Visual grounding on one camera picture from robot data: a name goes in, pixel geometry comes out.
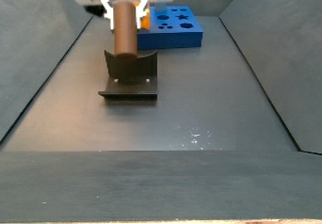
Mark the black curved holder stand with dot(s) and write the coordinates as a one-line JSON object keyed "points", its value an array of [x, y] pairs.
{"points": [[132, 77]]}

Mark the brown cylinder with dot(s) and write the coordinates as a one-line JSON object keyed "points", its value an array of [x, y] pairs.
{"points": [[125, 30]]}

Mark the blue shape sorter block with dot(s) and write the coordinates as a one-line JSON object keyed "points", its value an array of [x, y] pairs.
{"points": [[173, 29]]}

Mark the yellow arch-shaped block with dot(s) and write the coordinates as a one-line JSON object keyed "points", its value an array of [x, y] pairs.
{"points": [[144, 18]]}

